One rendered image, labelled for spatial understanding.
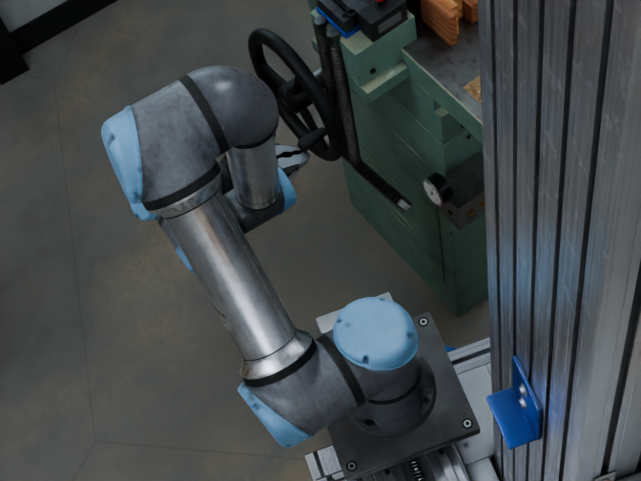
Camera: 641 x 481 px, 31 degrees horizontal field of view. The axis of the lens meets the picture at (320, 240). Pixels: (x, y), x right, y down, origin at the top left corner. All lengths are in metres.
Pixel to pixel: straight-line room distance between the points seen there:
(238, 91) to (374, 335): 0.40
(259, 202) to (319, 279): 1.08
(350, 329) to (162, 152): 0.38
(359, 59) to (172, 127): 0.63
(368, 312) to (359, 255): 1.27
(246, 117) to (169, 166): 0.12
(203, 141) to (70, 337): 1.54
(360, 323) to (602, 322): 0.73
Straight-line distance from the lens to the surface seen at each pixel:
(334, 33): 2.06
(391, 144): 2.45
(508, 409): 1.41
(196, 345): 2.88
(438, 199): 2.21
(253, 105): 1.54
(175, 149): 1.50
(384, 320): 1.65
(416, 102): 2.19
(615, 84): 0.72
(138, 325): 2.95
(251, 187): 1.78
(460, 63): 2.08
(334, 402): 1.64
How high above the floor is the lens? 2.50
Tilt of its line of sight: 58 degrees down
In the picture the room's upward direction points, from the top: 15 degrees counter-clockwise
